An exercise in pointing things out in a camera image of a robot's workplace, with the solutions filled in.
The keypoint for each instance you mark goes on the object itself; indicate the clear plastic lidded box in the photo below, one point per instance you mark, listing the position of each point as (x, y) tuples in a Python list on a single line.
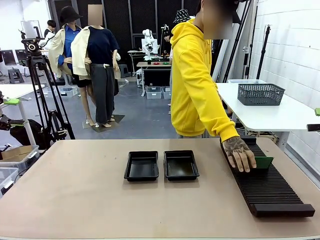
[(247, 81)]

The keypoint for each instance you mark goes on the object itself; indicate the mannequin with black hat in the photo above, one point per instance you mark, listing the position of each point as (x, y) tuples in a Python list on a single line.
[(68, 37)]

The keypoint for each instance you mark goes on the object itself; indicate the background person black hair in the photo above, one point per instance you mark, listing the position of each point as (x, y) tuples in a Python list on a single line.
[(51, 25)]

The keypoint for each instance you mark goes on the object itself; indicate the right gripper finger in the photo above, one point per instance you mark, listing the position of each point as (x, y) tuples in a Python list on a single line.
[(313, 127), (318, 111)]

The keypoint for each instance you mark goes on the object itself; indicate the white desk with leg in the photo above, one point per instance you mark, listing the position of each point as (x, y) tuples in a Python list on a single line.
[(15, 90)]

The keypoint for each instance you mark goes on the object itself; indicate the green perforated circuit board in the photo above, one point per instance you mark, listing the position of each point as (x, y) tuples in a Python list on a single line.
[(263, 163)]

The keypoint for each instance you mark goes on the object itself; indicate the black backpack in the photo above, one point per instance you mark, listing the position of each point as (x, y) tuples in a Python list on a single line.
[(32, 132)]

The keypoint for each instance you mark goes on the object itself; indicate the person in yellow hoodie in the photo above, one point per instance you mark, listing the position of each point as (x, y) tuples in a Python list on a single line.
[(187, 75)]

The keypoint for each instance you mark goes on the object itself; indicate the clear storage bin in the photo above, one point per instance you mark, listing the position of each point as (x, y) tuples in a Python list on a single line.
[(153, 93), (167, 93)]

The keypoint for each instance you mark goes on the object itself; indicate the tattooed right hand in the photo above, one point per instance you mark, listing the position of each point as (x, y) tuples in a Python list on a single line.
[(237, 152)]

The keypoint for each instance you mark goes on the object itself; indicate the black plastic stool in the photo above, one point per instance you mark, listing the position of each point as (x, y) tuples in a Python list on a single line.
[(123, 70)]

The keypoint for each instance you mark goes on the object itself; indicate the black light stand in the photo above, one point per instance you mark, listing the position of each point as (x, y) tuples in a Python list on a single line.
[(263, 50)]

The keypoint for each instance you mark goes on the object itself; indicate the background work table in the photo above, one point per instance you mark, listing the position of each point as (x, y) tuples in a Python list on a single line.
[(155, 64)]

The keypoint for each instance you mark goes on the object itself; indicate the dark mannequin base plate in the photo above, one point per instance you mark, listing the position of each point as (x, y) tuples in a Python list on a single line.
[(117, 118)]

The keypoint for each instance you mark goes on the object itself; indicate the clear bin with black latch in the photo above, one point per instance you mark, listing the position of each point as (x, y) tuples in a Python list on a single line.
[(7, 180)]

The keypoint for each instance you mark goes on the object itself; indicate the black video camera head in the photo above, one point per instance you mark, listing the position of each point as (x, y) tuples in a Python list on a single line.
[(32, 47)]

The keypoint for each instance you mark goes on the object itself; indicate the mannequin in navy top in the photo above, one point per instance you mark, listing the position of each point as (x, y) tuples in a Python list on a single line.
[(100, 45)]

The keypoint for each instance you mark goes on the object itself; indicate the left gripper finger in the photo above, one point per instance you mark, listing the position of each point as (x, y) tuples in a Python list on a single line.
[(15, 123), (11, 101)]

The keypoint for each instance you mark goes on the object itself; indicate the black stand legs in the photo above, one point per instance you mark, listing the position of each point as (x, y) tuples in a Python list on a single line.
[(238, 42)]

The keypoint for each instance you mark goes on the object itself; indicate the white computer tower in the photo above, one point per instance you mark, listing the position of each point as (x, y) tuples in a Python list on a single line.
[(139, 80)]

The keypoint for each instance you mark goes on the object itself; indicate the black ESD tray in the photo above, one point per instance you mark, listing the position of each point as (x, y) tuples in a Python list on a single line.
[(181, 167), (141, 170)]

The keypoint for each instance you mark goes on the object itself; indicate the person's right forearm yellow sleeve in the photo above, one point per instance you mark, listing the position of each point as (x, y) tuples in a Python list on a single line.
[(222, 120)]

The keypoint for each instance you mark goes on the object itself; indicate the clear bin with cardboard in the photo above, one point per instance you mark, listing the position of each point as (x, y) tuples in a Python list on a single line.
[(25, 160)]

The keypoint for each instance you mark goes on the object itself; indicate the white table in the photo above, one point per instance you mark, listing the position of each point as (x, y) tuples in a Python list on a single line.
[(270, 117)]

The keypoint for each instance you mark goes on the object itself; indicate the small white robot arm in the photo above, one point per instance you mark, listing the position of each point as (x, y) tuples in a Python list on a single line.
[(148, 42)]

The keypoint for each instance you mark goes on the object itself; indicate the black slotted board rack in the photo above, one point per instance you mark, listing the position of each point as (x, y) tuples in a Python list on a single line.
[(270, 190)]

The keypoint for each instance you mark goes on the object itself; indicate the seated person black headgear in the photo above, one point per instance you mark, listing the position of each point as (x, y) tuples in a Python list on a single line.
[(166, 35)]

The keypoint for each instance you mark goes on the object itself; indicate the gray step stool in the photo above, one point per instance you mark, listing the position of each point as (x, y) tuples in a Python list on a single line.
[(15, 75)]

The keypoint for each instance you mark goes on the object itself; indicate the black camera tripod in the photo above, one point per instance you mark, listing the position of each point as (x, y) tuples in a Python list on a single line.
[(32, 62)]

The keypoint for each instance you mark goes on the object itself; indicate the gray woven plastic basket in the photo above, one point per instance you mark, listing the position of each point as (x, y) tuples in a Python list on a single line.
[(261, 95)]

